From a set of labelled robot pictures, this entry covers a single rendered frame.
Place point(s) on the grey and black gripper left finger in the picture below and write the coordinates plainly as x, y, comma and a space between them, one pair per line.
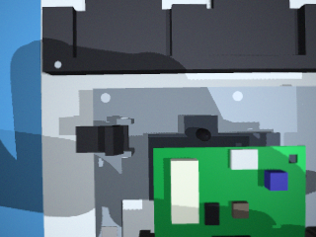
146, 233

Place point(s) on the green circuit board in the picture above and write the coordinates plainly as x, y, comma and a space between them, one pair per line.
243, 191

